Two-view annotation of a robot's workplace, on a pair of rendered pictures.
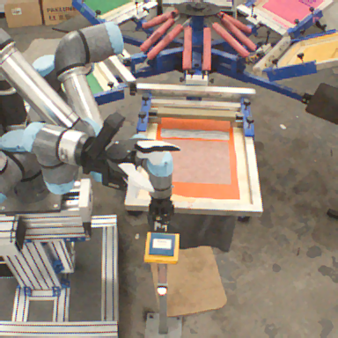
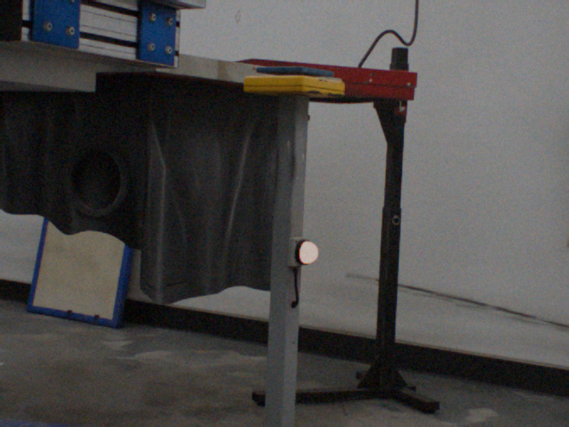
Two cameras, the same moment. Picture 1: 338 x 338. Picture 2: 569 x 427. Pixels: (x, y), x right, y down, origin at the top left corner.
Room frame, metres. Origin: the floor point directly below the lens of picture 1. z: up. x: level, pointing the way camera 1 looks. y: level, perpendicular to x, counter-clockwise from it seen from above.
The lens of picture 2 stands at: (-0.17, 1.61, 0.81)
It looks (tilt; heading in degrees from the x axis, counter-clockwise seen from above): 3 degrees down; 302
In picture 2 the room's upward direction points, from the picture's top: 3 degrees clockwise
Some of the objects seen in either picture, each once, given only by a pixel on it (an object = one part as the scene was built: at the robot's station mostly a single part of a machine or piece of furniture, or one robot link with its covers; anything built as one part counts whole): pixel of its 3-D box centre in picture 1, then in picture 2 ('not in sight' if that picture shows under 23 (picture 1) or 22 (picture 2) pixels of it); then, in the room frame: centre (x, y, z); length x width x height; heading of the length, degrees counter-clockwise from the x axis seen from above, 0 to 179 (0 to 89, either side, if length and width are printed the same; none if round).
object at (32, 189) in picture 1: (29, 176); not in sight; (0.86, 0.47, 1.31); 0.15 x 0.15 x 0.10
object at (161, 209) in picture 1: (160, 205); not in sight; (0.79, 0.02, 1.24); 0.09 x 0.08 x 0.12; 176
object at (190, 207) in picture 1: (194, 149); (115, 77); (1.38, -0.14, 0.97); 0.79 x 0.58 x 0.04; 176
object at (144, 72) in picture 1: (114, 79); not in sight; (2.16, 0.34, 0.90); 1.24 x 0.06 x 0.06; 116
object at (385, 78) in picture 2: not in sight; (310, 83); (1.63, -1.39, 1.06); 0.61 x 0.46 x 0.12; 56
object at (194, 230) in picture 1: (191, 224); (214, 193); (1.08, -0.12, 0.74); 0.45 x 0.03 x 0.43; 86
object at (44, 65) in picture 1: (47, 73); not in sight; (1.36, 0.51, 1.42); 0.13 x 0.12 x 0.14; 121
